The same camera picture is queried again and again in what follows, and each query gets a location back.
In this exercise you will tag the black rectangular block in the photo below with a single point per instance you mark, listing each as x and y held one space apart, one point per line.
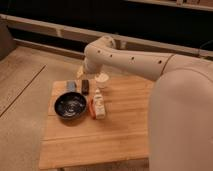
85 87

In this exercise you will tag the white shelf rail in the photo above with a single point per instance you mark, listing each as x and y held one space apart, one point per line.
87 36

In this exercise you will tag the blue grey sponge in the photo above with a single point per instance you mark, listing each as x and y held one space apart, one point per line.
71 86

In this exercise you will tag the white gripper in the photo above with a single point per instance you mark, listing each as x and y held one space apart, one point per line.
87 69

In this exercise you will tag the white ceramic cup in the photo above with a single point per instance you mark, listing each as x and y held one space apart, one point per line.
101 80

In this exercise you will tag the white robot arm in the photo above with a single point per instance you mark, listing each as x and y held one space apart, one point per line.
180 112

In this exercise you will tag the black ceramic bowl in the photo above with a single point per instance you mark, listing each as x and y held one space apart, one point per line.
70 105

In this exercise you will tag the white bottle with label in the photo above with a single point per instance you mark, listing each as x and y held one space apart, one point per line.
98 105

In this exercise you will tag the orange marker pen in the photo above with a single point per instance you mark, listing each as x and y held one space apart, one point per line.
91 109

